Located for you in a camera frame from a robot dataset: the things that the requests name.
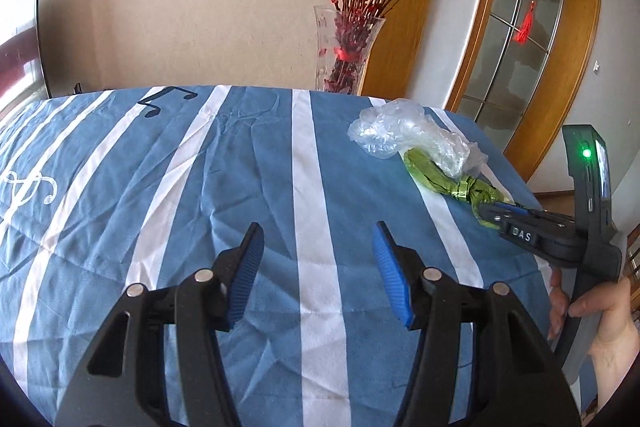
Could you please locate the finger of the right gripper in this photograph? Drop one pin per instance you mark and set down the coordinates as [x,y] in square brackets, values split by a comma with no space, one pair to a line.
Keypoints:
[491,216]
[504,207]

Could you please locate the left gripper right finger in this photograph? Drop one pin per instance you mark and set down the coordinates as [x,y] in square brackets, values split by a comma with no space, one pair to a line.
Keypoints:
[515,381]

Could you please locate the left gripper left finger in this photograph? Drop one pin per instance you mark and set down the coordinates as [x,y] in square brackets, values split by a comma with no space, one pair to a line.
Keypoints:
[120,380]

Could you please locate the olive green plastic bag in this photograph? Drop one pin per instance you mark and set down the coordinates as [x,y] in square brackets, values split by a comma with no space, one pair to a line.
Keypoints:
[469,189]

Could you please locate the person right hand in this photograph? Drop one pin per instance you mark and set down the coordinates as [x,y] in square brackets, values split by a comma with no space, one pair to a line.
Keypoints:
[615,347]

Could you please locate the clear plastic bag rear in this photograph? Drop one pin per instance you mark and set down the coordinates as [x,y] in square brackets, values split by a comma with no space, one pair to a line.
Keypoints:
[400,125]

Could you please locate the clear glass vase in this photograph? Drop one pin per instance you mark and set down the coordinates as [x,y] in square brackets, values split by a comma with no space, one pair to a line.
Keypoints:
[344,47]

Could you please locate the frosted glass sliding door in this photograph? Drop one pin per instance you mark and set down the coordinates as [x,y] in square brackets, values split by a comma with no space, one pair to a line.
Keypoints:
[515,50]

